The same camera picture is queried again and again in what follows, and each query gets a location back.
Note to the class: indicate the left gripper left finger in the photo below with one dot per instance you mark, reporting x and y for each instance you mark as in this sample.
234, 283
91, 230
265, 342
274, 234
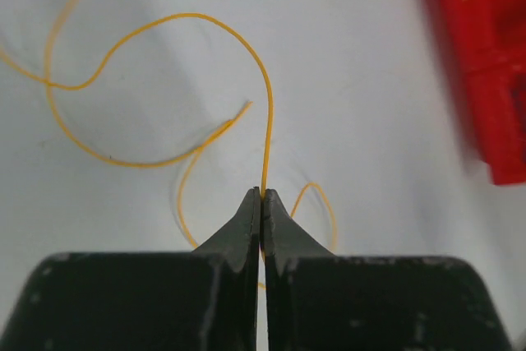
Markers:
200, 300

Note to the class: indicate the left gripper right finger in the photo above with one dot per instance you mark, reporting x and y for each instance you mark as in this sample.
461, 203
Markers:
317, 300

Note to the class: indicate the red compartment bin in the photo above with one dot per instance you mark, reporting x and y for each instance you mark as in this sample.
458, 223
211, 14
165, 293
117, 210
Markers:
481, 44

